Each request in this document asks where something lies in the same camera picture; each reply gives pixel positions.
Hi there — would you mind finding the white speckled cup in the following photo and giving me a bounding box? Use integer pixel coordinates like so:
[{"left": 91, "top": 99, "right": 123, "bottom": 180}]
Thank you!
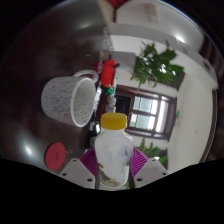
[{"left": 40, "top": 69, "right": 100, "bottom": 128}]

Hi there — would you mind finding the flat round red coaster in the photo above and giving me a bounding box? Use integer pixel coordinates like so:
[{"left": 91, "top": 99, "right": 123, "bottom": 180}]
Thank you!
[{"left": 44, "top": 141, "right": 67, "bottom": 172}]

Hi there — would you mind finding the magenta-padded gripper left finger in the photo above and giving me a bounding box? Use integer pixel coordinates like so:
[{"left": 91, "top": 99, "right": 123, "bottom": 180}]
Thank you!
[{"left": 58, "top": 147, "right": 101, "bottom": 190}]

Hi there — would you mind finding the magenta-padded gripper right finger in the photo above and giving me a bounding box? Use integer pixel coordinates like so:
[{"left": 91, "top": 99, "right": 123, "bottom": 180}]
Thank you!
[{"left": 128, "top": 147, "right": 170, "bottom": 190}]

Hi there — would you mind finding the red box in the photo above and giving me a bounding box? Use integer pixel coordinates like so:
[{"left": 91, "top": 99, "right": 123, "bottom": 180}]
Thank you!
[{"left": 99, "top": 59, "right": 118, "bottom": 88}]

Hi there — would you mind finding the cream wall radiator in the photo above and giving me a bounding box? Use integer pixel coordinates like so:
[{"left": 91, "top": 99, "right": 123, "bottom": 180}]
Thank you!
[{"left": 145, "top": 3, "right": 160, "bottom": 24}]

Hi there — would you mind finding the yellow-capped plastic drink bottle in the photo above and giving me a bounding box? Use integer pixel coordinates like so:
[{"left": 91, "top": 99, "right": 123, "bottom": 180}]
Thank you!
[{"left": 94, "top": 112, "right": 135, "bottom": 191}]

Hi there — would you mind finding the small plant in white pot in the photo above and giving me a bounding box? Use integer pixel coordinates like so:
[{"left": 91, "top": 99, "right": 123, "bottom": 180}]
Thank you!
[{"left": 130, "top": 39, "right": 185, "bottom": 90}]

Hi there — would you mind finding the dark wooden glazed door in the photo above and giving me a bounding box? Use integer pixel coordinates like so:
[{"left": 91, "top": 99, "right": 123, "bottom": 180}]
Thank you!
[{"left": 115, "top": 84, "right": 178, "bottom": 141}]

